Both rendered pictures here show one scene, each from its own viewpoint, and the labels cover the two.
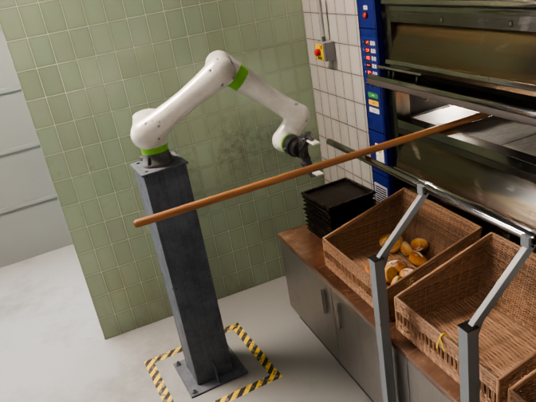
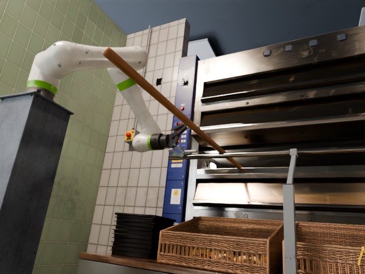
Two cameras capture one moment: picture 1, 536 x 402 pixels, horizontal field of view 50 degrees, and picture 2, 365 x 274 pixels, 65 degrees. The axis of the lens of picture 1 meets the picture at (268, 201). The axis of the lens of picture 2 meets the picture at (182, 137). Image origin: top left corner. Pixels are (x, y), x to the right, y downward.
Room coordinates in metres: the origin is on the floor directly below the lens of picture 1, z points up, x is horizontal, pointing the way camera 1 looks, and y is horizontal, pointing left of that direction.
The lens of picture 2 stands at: (1.20, 0.78, 0.70)
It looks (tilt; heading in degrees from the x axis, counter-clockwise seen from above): 19 degrees up; 318
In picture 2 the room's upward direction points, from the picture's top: 6 degrees clockwise
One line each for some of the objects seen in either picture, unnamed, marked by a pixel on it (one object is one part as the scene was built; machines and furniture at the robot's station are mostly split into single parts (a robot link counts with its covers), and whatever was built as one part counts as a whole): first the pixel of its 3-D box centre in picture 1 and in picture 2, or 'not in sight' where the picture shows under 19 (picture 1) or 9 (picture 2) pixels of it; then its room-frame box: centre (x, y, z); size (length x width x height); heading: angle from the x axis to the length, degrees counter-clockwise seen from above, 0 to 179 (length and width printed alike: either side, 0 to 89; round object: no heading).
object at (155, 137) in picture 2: (295, 145); (159, 142); (2.42, -0.16, 1.20); 0.12 x 0.06 x 0.09; 108
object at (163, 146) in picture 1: (150, 131); (47, 73); (2.50, 0.47, 1.36); 0.16 x 0.13 x 0.19; 4
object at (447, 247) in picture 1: (396, 247); (226, 240); (2.21, -0.53, 0.72); 0.56 x 0.49 x 0.28; 18
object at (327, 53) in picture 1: (325, 50); (132, 136); (3.16, -0.45, 1.46); 0.10 x 0.07 x 0.10; 18
